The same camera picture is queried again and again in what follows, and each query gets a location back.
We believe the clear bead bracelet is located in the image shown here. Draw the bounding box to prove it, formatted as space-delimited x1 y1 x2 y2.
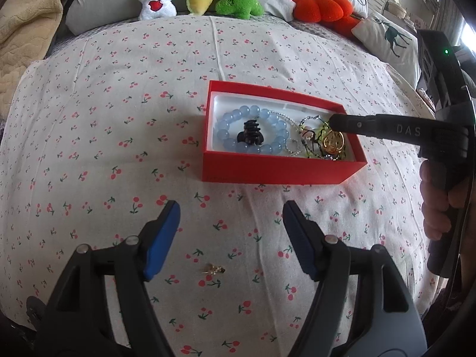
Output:
274 106 311 157

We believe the blue bead bracelet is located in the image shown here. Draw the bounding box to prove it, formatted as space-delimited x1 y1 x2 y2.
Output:
216 105 286 156

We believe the grey pillow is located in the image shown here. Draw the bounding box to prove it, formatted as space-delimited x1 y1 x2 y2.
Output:
65 0 194 37

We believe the cherry print bed sheet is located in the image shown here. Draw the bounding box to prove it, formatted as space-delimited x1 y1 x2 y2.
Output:
0 14 449 357

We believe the person's right hand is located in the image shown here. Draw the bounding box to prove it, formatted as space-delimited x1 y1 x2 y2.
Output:
419 161 462 241

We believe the red cardboard box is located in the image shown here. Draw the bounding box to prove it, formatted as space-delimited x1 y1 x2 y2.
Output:
202 79 368 186

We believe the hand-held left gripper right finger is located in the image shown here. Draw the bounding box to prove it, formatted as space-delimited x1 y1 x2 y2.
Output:
282 200 427 357

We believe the orange pumpkin plush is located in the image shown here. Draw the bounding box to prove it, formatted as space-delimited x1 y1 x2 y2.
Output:
289 0 364 38

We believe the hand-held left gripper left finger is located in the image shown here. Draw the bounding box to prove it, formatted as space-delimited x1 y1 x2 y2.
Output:
35 200 181 357

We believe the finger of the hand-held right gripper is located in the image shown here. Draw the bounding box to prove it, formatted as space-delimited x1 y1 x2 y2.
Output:
326 113 436 146

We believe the black hair claw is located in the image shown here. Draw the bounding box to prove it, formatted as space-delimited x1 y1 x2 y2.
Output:
237 119 266 146

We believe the beige quilted blanket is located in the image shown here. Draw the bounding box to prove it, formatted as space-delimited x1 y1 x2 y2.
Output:
0 0 88 120

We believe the deer print pillow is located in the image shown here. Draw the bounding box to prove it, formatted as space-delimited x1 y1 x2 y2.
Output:
351 10 419 87

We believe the green bead bracelet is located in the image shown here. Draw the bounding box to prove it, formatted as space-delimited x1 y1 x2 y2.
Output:
297 128 325 158

